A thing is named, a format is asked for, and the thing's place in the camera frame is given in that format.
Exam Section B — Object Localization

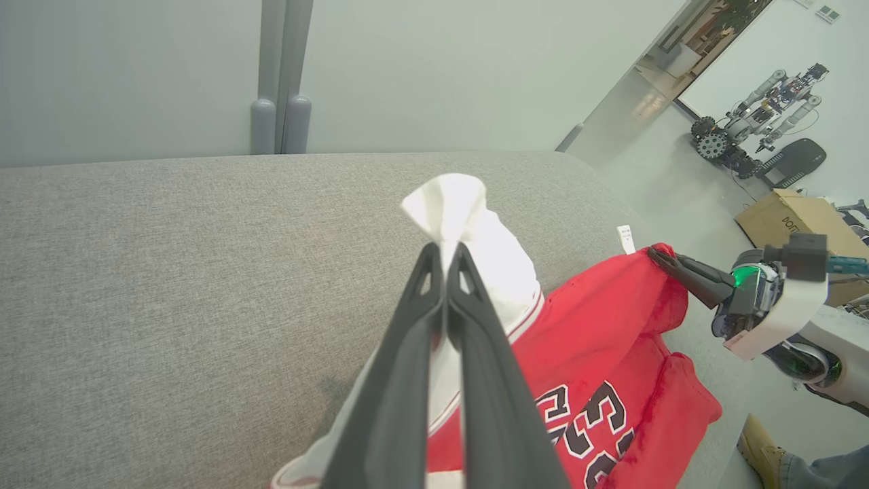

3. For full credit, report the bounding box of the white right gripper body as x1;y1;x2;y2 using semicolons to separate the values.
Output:
713;250;830;362

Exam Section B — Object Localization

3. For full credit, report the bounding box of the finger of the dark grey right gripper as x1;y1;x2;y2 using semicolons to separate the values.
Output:
646;247;738;290
648;253;734;310

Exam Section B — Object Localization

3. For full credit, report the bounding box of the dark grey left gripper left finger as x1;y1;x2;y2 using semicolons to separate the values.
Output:
319;243;446;489

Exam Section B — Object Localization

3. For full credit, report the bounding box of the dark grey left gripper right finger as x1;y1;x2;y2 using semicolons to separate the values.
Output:
446;242;571;489

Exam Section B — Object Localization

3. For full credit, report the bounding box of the red white basketball jersey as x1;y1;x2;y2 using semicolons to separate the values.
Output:
270;173;724;489

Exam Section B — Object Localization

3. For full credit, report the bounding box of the brown cardboard box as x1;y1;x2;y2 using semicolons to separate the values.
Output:
735;189;869;308

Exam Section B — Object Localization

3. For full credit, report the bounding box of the tan leather shoe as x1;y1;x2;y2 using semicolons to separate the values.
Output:
737;414;790;489

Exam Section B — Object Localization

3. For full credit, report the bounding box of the black flat oval board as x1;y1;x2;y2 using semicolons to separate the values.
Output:
756;138;828;190

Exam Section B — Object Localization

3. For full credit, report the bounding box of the wheeled robot with grey arms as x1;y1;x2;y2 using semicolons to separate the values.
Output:
690;62;830;181

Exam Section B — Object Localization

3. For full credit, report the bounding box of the blue jeans trouser leg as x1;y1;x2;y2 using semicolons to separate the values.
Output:
779;445;869;489

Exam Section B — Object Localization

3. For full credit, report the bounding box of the grey fabric sofa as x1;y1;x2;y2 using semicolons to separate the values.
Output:
0;151;751;489

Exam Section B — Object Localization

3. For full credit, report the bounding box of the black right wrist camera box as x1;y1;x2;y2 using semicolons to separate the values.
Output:
764;233;830;283

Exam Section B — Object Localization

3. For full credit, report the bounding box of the short grey floor post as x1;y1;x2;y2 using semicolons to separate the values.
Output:
555;122;585;154

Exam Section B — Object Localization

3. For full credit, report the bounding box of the grey partition post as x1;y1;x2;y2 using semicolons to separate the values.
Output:
249;0;315;156

